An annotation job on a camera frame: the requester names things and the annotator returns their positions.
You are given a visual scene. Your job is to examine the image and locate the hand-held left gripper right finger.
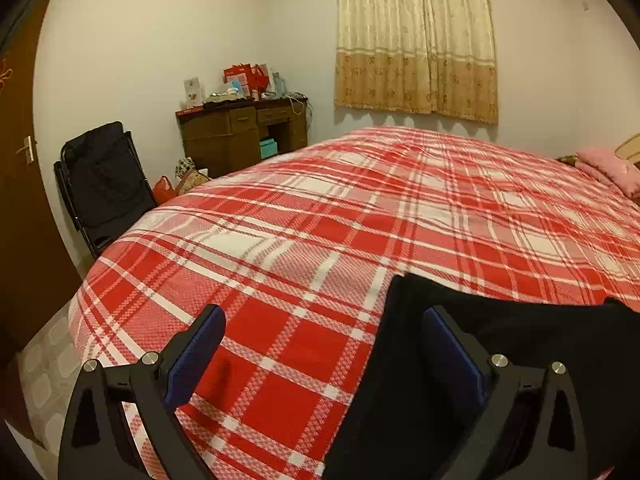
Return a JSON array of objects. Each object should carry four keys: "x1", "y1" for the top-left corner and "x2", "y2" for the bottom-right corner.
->
[{"x1": 422, "y1": 305, "x2": 589, "y2": 480}]

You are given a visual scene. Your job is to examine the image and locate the red gift bag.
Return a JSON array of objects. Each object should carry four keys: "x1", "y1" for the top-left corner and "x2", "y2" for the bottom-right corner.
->
[{"x1": 223, "y1": 63, "x2": 269, "y2": 101}]

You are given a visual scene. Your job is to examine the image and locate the pink pillow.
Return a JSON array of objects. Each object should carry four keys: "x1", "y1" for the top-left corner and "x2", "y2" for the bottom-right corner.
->
[{"x1": 575, "y1": 147, "x2": 640, "y2": 196}]

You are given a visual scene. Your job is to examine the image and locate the brown wooden door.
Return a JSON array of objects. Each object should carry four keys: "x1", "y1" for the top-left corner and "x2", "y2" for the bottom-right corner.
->
[{"x1": 0, "y1": 0, "x2": 83, "y2": 356}]

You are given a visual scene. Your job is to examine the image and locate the black folding chair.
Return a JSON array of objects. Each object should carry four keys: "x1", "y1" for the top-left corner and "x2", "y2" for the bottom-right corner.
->
[{"x1": 54, "y1": 121, "x2": 160, "y2": 261}]

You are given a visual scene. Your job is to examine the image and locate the red plastic bag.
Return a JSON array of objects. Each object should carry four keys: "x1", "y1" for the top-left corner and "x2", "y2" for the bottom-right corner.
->
[{"x1": 151, "y1": 176, "x2": 178, "y2": 206}]

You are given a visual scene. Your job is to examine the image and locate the red plaid bed blanket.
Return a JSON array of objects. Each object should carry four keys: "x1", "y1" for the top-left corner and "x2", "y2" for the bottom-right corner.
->
[{"x1": 67, "y1": 125, "x2": 640, "y2": 480}]

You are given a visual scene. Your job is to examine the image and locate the white cable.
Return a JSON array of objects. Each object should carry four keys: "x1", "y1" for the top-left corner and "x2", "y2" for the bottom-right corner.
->
[{"x1": 287, "y1": 92, "x2": 313, "y2": 133}]

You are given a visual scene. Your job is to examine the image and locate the beige headboard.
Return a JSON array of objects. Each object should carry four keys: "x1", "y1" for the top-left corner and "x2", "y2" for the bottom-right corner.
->
[{"x1": 615, "y1": 134, "x2": 640, "y2": 166}]

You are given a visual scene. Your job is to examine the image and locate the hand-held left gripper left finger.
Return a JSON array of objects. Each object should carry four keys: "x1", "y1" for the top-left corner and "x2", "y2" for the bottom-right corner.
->
[{"x1": 57, "y1": 304, "x2": 227, "y2": 480}]

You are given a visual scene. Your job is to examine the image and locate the white printed card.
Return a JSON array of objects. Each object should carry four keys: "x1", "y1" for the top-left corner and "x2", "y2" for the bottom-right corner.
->
[{"x1": 183, "y1": 77, "x2": 206, "y2": 107}]

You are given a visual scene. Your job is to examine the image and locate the beige patterned curtain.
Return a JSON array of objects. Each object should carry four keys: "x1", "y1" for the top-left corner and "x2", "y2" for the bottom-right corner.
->
[{"x1": 334, "y1": 0, "x2": 499, "y2": 125}]

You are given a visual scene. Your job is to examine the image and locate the black pants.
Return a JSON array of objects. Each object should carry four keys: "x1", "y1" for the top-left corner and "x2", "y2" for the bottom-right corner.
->
[{"x1": 322, "y1": 274, "x2": 640, "y2": 480}]

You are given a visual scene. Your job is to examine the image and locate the brown wooden desk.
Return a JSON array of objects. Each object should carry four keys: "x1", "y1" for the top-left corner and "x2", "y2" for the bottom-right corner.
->
[{"x1": 175, "y1": 97, "x2": 309, "y2": 179}]

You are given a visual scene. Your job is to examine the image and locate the patterned tote bag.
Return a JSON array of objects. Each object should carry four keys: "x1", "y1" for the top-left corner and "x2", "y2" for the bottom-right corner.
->
[{"x1": 175, "y1": 157, "x2": 213, "y2": 196}]

